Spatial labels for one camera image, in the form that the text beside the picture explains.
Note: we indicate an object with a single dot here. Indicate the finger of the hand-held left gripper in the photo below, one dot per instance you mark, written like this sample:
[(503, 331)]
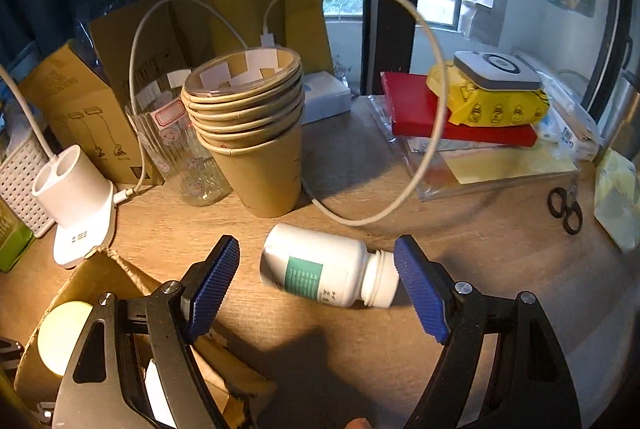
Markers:
[(10, 349)]

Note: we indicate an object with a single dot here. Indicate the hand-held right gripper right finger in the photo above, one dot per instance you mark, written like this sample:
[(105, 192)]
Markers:
[(420, 294)]

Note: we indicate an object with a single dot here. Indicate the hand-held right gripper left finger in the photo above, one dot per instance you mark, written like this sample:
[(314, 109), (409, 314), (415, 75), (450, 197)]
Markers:
[(212, 289)]

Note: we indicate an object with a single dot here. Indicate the red tin with yellow lid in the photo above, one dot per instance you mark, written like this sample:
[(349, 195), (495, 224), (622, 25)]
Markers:
[(60, 339)]

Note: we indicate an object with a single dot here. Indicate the white pill bottle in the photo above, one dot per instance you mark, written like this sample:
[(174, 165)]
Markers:
[(310, 269)]

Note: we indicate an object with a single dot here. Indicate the cardboard box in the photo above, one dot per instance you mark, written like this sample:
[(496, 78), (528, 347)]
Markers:
[(95, 269)]

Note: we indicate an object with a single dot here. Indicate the person's right hand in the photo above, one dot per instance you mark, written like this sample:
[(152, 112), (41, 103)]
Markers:
[(358, 424)]

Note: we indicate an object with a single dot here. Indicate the clear plastic folder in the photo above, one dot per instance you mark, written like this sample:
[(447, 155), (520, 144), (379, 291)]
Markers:
[(475, 189)]

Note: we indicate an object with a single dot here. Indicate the stack of brown paper cups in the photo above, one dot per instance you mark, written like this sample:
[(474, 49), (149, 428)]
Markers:
[(265, 174)]

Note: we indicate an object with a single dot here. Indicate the clear printed glass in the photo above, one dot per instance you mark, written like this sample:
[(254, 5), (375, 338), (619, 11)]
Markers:
[(185, 159)]

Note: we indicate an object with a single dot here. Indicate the yellow paper sheet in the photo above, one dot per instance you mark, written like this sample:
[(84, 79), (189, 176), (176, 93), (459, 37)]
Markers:
[(510, 164)]

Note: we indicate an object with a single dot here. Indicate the white desk lamp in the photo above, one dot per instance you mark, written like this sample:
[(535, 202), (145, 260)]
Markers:
[(75, 189)]

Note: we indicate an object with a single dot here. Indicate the white woven plastic basket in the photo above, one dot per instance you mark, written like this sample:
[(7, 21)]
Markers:
[(20, 179)]

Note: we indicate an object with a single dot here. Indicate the black scissors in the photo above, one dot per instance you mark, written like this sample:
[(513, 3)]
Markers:
[(570, 195)]

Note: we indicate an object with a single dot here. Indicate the red flat box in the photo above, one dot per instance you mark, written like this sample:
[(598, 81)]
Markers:
[(410, 109)]

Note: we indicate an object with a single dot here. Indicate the yellow printed packet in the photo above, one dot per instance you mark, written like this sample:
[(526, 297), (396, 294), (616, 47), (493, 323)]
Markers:
[(500, 109)]

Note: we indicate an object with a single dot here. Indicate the white adapter box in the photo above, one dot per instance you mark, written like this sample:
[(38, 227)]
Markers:
[(325, 99)]

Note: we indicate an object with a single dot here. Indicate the pale yellow tissue pack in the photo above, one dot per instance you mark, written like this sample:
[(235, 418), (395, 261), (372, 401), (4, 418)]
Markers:
[(617, 199)]

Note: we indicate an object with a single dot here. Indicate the white packet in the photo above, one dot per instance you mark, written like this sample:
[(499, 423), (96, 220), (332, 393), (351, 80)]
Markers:
[(570, 129)]

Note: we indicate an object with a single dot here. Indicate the brown lamp carton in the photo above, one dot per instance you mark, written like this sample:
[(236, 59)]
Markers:
[(75, 99)]

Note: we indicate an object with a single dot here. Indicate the white grey square device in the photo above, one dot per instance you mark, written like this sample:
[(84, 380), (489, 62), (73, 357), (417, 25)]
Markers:
[(495, 69)]

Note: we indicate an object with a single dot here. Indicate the steel thermos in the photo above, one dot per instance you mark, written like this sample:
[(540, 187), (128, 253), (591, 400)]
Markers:
[(625, 119)]

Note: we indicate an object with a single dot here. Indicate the black door frame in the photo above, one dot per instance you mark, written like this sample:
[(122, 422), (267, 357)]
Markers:
[(390, 39)]

